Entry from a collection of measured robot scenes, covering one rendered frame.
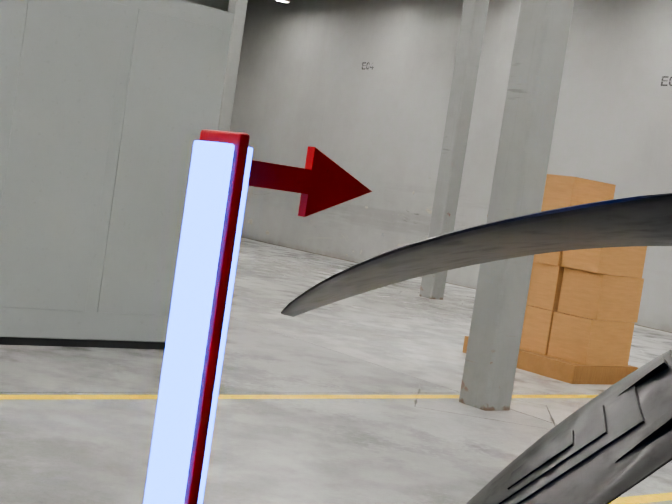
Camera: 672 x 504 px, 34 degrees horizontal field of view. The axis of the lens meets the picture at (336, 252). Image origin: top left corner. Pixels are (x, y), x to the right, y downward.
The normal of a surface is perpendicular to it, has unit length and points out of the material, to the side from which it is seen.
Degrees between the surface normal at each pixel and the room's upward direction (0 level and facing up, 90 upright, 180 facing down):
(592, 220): 165
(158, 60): 90
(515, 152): 90
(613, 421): 52
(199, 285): 90
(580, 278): 90
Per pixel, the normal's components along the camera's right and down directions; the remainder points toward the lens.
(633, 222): 0.00, 0.99
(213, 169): -0.78, -0.08
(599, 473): -0.63, -0.75
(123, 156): 0.61, 0.13
